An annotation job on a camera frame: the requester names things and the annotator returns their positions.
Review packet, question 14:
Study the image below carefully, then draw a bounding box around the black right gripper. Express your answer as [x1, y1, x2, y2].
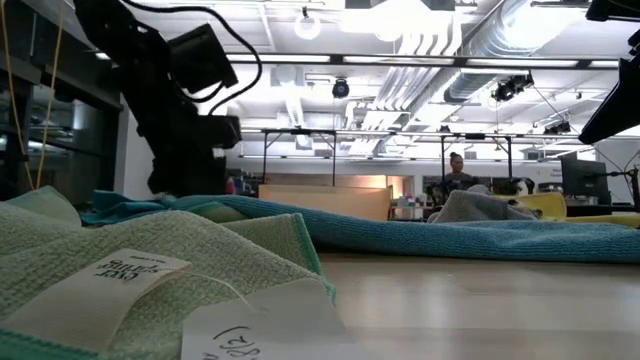
[578, 0, 640, 146]

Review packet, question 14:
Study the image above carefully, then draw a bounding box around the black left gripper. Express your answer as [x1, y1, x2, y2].
[134, 94, 245, 196]

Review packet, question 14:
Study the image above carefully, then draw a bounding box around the green microfiber towel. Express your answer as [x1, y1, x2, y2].
[0, 185, 337, 360]

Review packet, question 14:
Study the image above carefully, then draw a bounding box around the white paper tag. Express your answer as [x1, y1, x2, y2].
[180, 277, 386, 360]

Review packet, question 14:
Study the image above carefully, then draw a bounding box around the blue microfiber towel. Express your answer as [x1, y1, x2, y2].
[79, 188, 174, 227]
[164, 193, 640, 265]

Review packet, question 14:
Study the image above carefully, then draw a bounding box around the yellow microfiber towel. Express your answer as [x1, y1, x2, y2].
[492, 191, 640, 230]

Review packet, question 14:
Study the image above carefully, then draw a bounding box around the black computer monitor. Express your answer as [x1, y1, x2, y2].
[559, 157, 612, 206]

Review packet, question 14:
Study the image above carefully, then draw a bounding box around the dark glass partition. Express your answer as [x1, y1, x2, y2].
[0, 0, 124, 204]

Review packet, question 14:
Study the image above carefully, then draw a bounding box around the person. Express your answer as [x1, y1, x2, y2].
[442, 151, 476, 184]

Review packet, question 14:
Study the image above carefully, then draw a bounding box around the round ceiling lamp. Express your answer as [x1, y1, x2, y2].
[293, 7, 322, 41]

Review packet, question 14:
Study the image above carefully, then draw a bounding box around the black overhead rig beam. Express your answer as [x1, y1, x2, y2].
[224, 52, 621, 69]

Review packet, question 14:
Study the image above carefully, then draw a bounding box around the black metal table frame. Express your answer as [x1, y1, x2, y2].
[439, 132, 514, 181]
[260, 127, 337, 187]

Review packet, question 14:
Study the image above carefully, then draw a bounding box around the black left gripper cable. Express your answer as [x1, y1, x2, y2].
[119, 0, 264, 116]

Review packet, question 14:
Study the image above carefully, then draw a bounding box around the silver ventilation duct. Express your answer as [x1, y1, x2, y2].
[442, 0, 556, 104]

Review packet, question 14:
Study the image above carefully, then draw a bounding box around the yellow hanging cord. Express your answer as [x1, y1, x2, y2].
[34, 0, 66, 190]
[0, 0, 34, 191]

